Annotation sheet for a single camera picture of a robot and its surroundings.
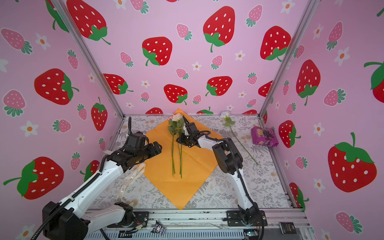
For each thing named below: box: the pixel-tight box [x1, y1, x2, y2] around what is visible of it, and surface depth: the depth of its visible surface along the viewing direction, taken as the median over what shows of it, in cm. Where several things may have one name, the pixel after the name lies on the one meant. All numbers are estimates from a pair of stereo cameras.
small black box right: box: [279, 222, 297, 235], surface depth 71 cm
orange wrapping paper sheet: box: [143, 117, 222, 210], surface depth 92 cm
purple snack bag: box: [251, 126, 279, 147], surface depth 103 cm
